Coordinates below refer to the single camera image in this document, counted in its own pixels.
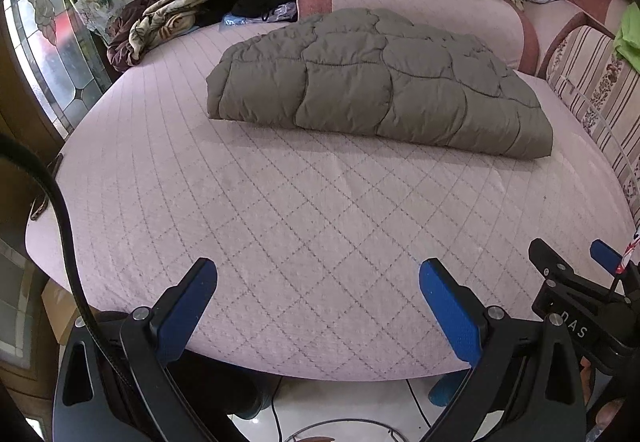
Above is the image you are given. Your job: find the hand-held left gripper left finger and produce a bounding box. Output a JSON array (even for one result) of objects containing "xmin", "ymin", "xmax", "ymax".
[{"xmin": 52, "ymin": 258, "xmax": 236, "ymax": 442}]

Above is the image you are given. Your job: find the black strap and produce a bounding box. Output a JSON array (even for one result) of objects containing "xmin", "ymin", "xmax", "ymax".
[{"xmin": 0, "ymin": 134, "xmax": 136, "ymax": 393}]

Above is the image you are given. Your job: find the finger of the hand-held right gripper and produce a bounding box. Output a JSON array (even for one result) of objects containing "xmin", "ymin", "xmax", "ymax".
[
  {"xmin": 528, "ymin": 237, "xmax": 618, "ymax": 303},
  {"xmin": 589, "ymin": 239, "xmax": 628, "ymax": 275}
]

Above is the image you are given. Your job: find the floral picture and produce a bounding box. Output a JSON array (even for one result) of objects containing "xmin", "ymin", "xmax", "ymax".
[{"xmin": 67, "ymin": 0, "xmax": 126, "ymax": 47}]

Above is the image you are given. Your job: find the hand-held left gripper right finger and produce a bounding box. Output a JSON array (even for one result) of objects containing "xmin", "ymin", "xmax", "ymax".
[{"xmin": 419, "ymin": 258, "xmax": 586, "ymax": 442}]

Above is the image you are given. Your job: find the pink quilted bed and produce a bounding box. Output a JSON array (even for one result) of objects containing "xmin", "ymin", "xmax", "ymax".
[{"xmin": 25, "ymin": 12, "xmax": 638, "ymax": 370}]

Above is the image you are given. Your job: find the green cloth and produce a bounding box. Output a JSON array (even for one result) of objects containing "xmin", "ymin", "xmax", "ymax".
[{"xmin": 612, "ymin": 4, "xmax": 640, "ymax": 72}]

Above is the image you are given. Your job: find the beige floral blanket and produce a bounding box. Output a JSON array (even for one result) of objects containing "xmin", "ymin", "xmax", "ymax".
[{"xmin": 129, "ymin": 0, "xmax": 241, "ymax": 60}]

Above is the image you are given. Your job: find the blue floor item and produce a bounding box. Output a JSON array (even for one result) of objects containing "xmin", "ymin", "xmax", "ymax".
[{"xmin": 427, "ymin": 374, "xmax": 468, "ymax": 408}]

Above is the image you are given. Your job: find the blue plastic bag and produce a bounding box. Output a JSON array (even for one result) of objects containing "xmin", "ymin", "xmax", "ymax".
[{"xmin": 222, "ymin": 2, "xmax": 298, "ymax": 26}]

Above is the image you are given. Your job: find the red white striped cord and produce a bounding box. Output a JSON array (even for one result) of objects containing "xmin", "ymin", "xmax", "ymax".
[{"xmin": 612, "ymin": 232, "xmax": 640, "ymax": 303}]

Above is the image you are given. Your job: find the black floor cable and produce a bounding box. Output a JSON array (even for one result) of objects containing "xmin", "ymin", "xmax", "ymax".
[{"xmin": 270, "ymin": 377, "xmax": 436, "ymax": 442}]

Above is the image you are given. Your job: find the grey quilt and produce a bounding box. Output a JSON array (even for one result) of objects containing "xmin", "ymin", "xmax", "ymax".
[{"xmin": 206, "ymin": 8, "xmax": 555, "ymax": 160}]

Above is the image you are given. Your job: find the stained glass window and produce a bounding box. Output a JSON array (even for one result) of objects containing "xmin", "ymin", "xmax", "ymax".
[{"xmin": 5, "ymin": 0, "xmax": 113, "ymax": 137}]

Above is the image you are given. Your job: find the striped floral side cushion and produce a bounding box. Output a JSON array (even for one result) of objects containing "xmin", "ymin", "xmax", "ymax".
[{"xmin": 537, "ymin": 24, "xmax": 640, "ymax": 223}]

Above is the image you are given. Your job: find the brown cloth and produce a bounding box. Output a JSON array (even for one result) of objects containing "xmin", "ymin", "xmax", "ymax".
[{"xmin": 106, "ymin": 0, "xmax": 166, "ymax": 72}]

